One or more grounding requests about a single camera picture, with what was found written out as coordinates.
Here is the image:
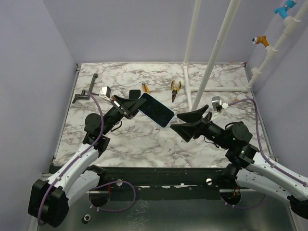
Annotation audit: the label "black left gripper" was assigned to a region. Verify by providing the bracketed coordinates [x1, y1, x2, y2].
[102, 95, 146, 135]

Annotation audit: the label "black smartphone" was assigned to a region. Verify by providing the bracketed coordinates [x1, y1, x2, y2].
[129, 90, 141, 100]

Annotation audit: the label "blue cased phone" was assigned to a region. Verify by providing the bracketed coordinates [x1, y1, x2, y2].
[139, 92, 176, 128]

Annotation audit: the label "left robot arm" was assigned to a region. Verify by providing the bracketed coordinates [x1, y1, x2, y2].
[28, 95, 146, 228]

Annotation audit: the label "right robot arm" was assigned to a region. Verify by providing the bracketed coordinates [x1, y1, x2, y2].
[170, 105, 308, 218]

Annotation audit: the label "yellow utility knife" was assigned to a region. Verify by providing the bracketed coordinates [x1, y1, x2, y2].
[142, 82, 150, 94]

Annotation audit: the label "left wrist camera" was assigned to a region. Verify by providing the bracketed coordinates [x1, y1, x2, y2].
[99, 86, 111, 100]

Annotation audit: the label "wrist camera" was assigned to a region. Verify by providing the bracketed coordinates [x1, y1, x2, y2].
[99, 86, 111, 100]
[211, 96, 229, 113]

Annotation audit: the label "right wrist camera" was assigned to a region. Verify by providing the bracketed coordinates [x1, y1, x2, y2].
[211, 96, 229, 113]

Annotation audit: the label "yellow handled pliers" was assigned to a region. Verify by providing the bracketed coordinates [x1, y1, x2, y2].
[171, 80, 181, 102]

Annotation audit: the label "dark metal crank handle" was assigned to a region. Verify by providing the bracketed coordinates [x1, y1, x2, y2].
[72, 74, 98, 104]

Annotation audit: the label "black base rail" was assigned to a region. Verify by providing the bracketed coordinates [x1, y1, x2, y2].
[48, 164, 289, 202]

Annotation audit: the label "small black ring knob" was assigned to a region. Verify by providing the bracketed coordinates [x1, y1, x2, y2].
[81, 214, 91, 224]

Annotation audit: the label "white PVC pipe frame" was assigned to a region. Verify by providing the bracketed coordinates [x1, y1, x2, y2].
[182, 0, 308, 111]

